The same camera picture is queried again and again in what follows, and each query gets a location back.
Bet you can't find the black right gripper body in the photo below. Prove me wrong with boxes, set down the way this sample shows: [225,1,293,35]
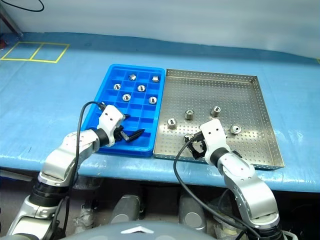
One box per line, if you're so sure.
[191,139,208,161]

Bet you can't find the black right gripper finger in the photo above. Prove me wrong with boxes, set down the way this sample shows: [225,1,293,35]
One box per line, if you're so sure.
[190,146,204,161]
[184,139,198,151]

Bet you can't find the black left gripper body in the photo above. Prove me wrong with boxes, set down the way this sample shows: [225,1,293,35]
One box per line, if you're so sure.
[113,124,130,145]

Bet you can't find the blue compartment tray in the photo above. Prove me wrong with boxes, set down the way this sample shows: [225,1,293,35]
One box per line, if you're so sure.
[80,64,166,158]

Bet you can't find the grey rounded shape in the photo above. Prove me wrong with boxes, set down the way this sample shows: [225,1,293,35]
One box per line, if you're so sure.
[111,194,142,225]
[178,194,207,231]

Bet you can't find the perforated metal tray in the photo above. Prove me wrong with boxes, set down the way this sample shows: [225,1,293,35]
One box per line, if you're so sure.
[152,68,286,171]

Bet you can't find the blue plastic table cover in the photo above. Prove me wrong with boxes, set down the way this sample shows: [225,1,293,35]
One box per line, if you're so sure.
[0,31,320,193]

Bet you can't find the grey robot torso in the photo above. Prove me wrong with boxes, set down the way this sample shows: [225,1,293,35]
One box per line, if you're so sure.
[58,219,208,240]

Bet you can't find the yellow tape floor squares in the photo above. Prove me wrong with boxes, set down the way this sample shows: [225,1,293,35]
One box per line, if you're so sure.
[0,41,71,64]

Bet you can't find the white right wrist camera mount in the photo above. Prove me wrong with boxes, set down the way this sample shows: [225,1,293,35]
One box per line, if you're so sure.
[199,119,228,163]

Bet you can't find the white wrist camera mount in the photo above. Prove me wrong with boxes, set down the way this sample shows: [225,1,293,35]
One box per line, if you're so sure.
[199,119,228,163]
[97,104,125,147]

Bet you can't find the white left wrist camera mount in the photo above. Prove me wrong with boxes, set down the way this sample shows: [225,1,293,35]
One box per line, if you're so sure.
[97,104,125,147]

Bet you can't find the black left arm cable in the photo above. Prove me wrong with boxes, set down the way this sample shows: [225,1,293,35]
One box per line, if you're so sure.
[48,101,107,237]

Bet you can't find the grey tape wrapped post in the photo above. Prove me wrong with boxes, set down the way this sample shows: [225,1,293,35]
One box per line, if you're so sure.
[74,202,96,234]

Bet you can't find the black looped cable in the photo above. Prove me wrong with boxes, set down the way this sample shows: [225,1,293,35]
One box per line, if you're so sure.
[0,0,45,12]

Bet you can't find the grey metal frame leg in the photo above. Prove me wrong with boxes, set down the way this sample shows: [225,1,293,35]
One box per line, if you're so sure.
[0,0,24,38]

